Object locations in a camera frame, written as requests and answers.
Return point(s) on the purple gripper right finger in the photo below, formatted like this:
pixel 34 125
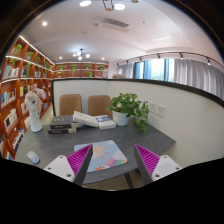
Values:
pixel 153 167

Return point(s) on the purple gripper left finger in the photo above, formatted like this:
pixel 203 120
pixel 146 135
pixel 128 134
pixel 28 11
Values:
pixel 73 167

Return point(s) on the colourful patterned mouse pad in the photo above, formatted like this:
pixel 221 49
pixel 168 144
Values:
pixel 106 154

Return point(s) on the white computer mouse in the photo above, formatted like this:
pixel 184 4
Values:
pixel 33 157

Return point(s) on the dark grey desk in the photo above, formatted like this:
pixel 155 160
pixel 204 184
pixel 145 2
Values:
pixel 49 146

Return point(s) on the black book bottom of stack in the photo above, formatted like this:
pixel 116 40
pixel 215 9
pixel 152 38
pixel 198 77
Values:
pixel 61 131

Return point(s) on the black book of stack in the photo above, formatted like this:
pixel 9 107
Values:
pixel 63 121
pixel 61 131

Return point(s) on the black book top of stack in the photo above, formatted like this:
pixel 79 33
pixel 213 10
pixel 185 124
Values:
pixel 63 121

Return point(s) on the white book leaning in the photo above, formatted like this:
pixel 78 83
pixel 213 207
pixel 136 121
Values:
pixel 85 119

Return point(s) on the white blue book flat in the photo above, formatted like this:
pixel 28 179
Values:
pixel 105 122

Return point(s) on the left brown chair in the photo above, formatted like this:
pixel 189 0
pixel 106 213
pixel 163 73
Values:
pixel 69 103

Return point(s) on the brown chair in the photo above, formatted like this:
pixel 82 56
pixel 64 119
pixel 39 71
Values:
pixel 69 103
pixel 97 105

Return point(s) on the white partition with black trim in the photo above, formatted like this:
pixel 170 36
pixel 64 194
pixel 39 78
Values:
pixel 192 117

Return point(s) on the green potted plant white pot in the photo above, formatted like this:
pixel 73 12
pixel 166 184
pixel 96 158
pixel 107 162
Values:
pixel 131 106

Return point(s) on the right brown chair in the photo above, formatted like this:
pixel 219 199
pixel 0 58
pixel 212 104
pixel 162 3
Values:
pixel 97 105

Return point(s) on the white vase with pink flowers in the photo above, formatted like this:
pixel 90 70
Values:
pixel 33 102

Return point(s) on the grey white curtains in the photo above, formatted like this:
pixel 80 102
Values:
pixel 182 71

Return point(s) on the wooden bookshelf with books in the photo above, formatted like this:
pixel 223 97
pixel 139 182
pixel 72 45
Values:
pixel 25 67

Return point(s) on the ceiling chandelier lamp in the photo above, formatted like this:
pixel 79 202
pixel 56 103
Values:
pixel 80 54

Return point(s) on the white wall socket panel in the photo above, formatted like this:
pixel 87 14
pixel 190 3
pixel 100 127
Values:
pixel 157 109

